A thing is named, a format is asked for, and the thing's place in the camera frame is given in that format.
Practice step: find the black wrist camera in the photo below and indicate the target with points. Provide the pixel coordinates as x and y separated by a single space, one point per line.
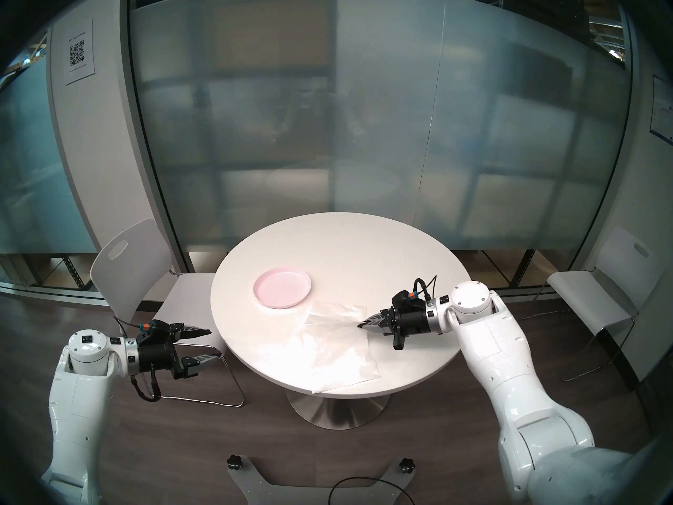
404 299
157 329

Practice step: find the black star knob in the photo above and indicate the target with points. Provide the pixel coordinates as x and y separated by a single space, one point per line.
406 465
234 462

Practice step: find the white wall notice blue border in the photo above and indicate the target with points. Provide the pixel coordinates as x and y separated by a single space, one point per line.
661 109

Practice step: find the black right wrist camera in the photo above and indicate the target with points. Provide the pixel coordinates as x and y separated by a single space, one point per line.
404 299

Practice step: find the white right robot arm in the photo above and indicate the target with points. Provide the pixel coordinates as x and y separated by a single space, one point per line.
505 377

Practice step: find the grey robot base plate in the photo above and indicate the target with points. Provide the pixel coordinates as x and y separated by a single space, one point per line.
252 485

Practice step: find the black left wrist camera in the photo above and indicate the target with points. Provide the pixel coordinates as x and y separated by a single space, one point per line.
157 329

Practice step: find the pink round plate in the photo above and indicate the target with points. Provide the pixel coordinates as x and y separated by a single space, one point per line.
282 288

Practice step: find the white paper napkin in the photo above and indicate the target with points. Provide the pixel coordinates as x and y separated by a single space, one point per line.
339 351

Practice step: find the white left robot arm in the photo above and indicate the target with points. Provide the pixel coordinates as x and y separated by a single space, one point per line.
79 404

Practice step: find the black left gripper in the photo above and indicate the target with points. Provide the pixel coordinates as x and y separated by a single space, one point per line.
160 354

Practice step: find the QR code paper sign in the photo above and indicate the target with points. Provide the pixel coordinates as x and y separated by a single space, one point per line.
78 54

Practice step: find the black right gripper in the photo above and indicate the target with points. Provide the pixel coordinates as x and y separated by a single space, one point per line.
413 322

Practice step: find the metal shelf rack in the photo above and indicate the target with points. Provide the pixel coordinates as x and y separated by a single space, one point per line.
68 270
518 267

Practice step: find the silver table pedestal base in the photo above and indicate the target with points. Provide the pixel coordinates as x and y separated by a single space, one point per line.
336 412

